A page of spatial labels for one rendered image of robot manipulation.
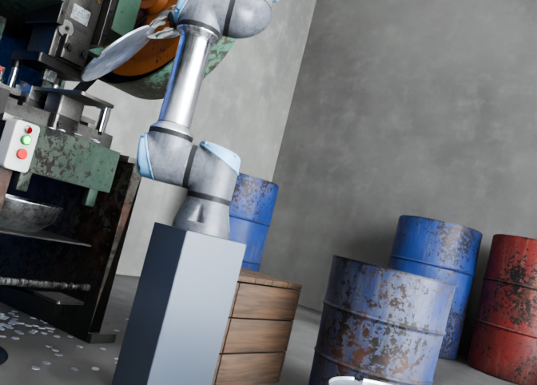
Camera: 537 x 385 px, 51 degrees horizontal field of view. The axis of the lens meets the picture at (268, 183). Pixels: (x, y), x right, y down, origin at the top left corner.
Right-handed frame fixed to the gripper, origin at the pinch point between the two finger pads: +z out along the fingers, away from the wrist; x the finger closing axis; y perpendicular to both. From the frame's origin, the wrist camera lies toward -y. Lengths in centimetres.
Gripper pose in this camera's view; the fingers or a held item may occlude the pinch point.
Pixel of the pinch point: (149, 33)
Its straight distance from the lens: 198.2
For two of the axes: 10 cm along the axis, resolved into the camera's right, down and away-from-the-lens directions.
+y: 3.3, -0.2, -9.4
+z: -8.1, 5.0, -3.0
